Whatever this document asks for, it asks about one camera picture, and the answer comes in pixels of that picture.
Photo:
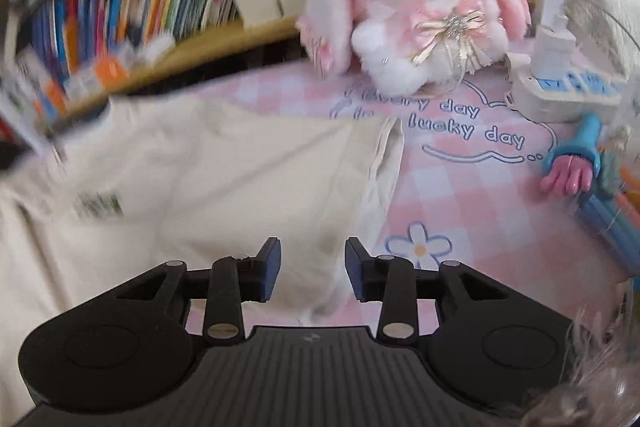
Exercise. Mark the small white box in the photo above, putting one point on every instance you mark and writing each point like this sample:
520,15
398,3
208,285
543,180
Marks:
160,46

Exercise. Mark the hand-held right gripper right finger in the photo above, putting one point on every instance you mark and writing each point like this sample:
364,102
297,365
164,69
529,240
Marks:
354,269

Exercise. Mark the cream t-shirt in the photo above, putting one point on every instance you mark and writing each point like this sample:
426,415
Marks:
200,187

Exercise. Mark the white power strip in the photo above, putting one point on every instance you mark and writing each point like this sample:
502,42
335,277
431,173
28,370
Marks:
565,92

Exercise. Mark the pink checked table mat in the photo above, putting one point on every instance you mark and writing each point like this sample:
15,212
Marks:
450,207

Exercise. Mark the fluffy grey fabric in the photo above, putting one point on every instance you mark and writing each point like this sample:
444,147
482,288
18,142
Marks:
590,382

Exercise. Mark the wooden bookshelf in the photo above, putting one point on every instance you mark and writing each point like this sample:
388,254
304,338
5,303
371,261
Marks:
225,44

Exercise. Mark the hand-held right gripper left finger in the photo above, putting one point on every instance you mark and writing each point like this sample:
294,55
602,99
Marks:
270,269

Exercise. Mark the flat orange white box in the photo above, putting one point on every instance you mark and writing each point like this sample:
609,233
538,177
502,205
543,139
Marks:
100,77

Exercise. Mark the blue doll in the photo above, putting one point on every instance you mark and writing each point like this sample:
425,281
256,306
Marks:
610,217

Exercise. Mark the tall orange white box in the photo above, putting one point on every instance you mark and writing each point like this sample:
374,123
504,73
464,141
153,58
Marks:
30,107

